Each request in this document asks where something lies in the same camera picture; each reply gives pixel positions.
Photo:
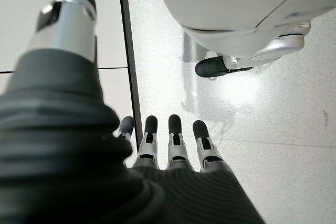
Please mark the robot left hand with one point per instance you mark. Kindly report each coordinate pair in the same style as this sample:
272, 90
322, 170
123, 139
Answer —
65, 155

